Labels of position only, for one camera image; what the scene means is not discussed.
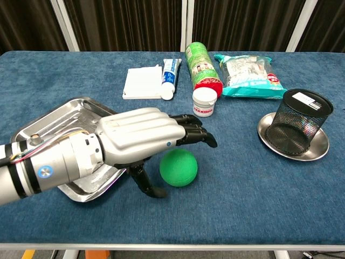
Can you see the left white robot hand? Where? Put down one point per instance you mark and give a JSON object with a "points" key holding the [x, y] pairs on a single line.
{"points": [[140, 132]]}

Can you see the green ball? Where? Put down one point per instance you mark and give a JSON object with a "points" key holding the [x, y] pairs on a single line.
{"points": [[178, 167]]}

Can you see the black cylindrical jar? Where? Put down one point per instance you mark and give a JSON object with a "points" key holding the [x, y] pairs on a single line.
{"points": [[296, 126]]}

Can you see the flat white box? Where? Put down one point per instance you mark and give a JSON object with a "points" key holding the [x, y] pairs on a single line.
{"points": [[141, 82]]}

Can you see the white blue toothpaste tube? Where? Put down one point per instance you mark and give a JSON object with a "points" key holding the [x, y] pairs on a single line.
{"points": [[169, 75]]}

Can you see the small white jar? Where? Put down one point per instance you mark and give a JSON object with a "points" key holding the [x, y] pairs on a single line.
{"points": [[204, 103]]}

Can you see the rectangular steel tray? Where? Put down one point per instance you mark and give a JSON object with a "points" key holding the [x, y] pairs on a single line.
{"points": [[67, 116]]}

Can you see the green chips can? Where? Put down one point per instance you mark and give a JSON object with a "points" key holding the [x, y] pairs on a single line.
{"points": [[202, 67]]}

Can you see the blue table cloth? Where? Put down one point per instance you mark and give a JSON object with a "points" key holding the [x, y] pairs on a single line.
{"points": [[215, 210]]}

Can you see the dark brown curtain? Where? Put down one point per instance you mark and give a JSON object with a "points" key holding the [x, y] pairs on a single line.
{"points": [[126, 24], [27, 24], [326, 27], [242, 24]]}

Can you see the teal snack bag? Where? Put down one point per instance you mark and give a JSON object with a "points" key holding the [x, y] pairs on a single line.
{"points": [[248, 75]]}

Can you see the round steel plate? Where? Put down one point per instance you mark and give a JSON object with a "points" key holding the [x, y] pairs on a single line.
{"points": [[320, 147]]}

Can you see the white partition post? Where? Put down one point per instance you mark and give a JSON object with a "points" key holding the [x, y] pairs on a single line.
{"points": [[66, 27], [187, 24], [299, 27]]}

